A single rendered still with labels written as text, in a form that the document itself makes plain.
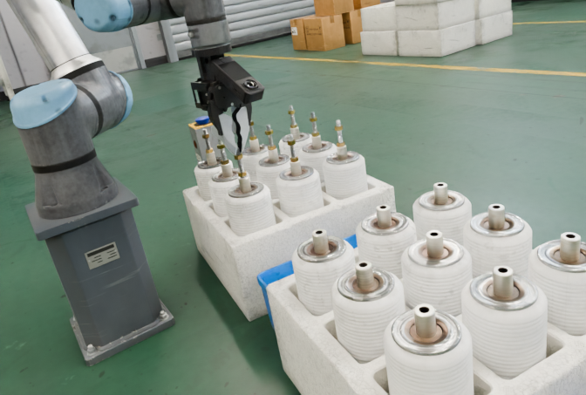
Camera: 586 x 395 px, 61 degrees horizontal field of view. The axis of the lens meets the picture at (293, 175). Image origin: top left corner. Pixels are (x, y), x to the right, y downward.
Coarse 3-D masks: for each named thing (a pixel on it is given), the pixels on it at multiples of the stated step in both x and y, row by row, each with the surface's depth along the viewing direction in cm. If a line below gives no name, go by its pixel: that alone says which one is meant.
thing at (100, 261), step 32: (128, 192) 98; (32, 224) 90; (64, 224) 88; (96, 224) 93; (128, 224) 97; (64, 256) 92; (96, 256) 94; (128, 256) 97; (64, 288) 95; (96, 288) 95; (128, 288) 99; (96, 320) 97; (128, 320) 100; (160, 320) 105; (96, 352) 98
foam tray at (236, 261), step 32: (192, 192) 126; (384, 192) 109; (192, 224) 130; (224, 224) 105; (288, 224) 101; (320, 224) 103; (352, 224) 107; (224, 256) 105; (256, 256) 99; (288, 256) 102; (256, 288) 100
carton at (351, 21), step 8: (344, 16) 472; (352, 16) 468; (360, 16) 473; (344, 24) 476; (352, 24) 470; (360, 24) 475; (344, 32) 480; (352, 32) 472; (344, 40) 484; (352, 40) 474; (360, 40) 479
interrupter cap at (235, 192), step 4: (252, 184) 104; (256, 184) 104; (260, 184) 103; (232, 188) 104; (236, 188) 103; (240, 188) 104; (252, 188) 103; (256, 188) 101; (260, 188) 101; (228, 192) 102; (232, 192) 102; (236, 192) 102; (240, 192) 102; (248, 192) 101; (252, 192) 100; (256, 192) 100; (232, 196) 100; (236, 196) 99; (240, 196) 99; (244, 196) 99; (248, 196) 99
